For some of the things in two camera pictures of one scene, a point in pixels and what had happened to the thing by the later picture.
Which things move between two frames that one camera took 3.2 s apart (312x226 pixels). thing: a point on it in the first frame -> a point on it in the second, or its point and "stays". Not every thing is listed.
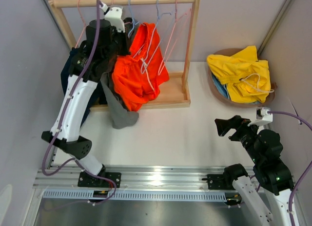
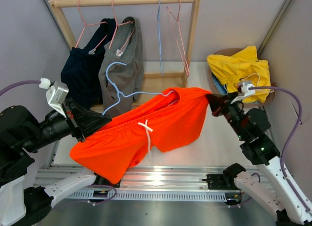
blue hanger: x=131 y=17 -> x=119 y=94
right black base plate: x=217 y=181 stays
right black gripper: x=236 y=122 -> x=219 y=103
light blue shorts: x=221 y=86 stays
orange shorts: x=137 y=75 -> x=173 y=120
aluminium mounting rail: x=185 y=178 stays
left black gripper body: x=120 y=38 -> x=68 y=106
